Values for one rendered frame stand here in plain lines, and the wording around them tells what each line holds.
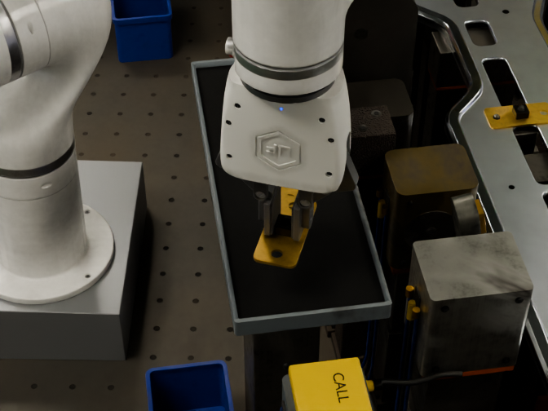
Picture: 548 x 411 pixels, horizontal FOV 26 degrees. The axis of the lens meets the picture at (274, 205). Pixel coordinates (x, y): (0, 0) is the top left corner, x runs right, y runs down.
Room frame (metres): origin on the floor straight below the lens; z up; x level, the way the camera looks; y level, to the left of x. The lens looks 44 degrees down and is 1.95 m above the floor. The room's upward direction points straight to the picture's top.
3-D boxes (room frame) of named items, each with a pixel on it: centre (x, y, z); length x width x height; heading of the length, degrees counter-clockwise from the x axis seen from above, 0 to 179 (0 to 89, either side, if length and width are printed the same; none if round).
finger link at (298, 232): (0.72, -0.03, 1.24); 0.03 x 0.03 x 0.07; 75
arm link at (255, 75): (0.73, -0.01, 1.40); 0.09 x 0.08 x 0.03; 75
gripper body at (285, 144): (0.73, -0.01, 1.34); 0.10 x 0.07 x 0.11; 75
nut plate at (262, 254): (0.73, -0.01, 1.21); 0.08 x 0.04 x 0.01; 165
